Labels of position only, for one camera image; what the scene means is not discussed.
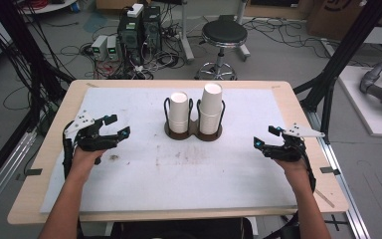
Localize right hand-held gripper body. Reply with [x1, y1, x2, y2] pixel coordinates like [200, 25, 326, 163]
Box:
[262, 122, 326, 163]

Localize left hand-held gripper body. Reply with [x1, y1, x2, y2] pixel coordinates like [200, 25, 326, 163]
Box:
[63, 110, 120, 152]

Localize tall stack of white cups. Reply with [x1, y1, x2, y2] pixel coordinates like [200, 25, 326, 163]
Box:
[198, 82, 224, 135]

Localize person's right hand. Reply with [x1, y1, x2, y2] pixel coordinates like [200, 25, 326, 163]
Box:
[273, 158, 312, 193]

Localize person's left hand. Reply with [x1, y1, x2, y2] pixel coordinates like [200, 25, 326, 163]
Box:
[69, 147, 107, 183]

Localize short stack of white cups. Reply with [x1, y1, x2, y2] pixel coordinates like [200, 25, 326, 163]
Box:
[169, 92, 190, 133]

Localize grey power supply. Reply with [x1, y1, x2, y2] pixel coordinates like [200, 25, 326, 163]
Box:
[91, 34, 108, 62]
[106, 35, 120, 62]

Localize light wooden table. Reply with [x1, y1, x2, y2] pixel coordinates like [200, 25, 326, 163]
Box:
[7, 79, 350, 226]

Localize electronics boxes on floor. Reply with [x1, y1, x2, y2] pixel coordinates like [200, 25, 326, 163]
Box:
[79, 19, 187, 81]

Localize white table mat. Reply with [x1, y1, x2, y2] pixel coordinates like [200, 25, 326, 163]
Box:
[39, 87, 297, 214]

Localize black computer tower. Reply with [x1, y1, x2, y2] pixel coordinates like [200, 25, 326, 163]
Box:
[117, 13, 144, 65]
[142, 5, 163, 54]

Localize white floor board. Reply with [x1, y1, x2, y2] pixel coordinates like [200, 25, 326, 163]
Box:
[337, 65, 382, 138]

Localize grey desk leg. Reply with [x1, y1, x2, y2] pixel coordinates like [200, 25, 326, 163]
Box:
[178, 0, 195, 65]
[236, 0, 252, 62]

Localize black round stool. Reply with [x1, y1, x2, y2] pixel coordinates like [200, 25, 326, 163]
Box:
[194, 19, 249, 81]

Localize white box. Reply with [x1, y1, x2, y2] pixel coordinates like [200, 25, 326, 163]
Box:
[126, 3, 144, 18]

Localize person's dark clothing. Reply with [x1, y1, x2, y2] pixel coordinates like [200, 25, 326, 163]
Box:
[110, 217, 255, 239]

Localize cardboard box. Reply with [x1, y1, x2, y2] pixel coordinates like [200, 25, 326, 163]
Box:
[306, 0, 382, 42]

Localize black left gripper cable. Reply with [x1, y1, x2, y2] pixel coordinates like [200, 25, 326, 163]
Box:
[62, 120, 76, 178]

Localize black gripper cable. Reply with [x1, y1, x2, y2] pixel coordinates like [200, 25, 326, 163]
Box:
[62, 120, 76, 178]
[299, 145, 317, 194]

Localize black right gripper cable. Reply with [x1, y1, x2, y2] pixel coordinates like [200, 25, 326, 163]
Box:
[299, 145, 317, 194]

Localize aluminium rail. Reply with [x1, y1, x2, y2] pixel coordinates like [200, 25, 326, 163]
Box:
[304, 109, 372, 239]
[0, 128, 38, 221]

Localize black frame post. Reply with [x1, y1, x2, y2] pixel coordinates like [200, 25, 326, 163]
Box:
[292, 0, 382, 144]
[0, 0, 76, 104]

